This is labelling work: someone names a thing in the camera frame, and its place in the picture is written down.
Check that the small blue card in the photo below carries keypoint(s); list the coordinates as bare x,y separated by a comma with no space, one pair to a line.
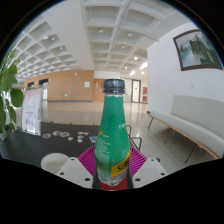
93,138

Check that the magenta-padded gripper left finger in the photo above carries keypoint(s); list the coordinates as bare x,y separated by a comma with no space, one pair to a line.
75,171

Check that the framed landscape picture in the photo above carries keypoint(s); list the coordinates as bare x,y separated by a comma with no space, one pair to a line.
196,50

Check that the clear acrylic sign holder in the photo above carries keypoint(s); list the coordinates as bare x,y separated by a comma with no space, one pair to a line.
31,111

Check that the long white bench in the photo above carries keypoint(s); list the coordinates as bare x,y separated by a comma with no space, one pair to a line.
196,123

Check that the flat round red coaster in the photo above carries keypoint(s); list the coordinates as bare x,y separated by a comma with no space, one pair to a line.
121,187

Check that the recessed ceiling lights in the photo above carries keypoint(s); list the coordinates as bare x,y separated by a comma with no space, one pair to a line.
101,31

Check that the white polka-dot mug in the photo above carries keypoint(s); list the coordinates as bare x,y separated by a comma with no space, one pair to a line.
53,162

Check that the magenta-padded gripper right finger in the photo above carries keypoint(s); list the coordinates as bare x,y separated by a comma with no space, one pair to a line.
148,171

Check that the green leafy potted plant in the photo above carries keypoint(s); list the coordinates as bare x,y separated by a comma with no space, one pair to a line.
8,80

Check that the small round badge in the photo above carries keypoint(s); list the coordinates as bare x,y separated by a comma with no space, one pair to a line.
56,133
65,134
46,135

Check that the green drink bottle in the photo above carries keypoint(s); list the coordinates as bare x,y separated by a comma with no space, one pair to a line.
111,133

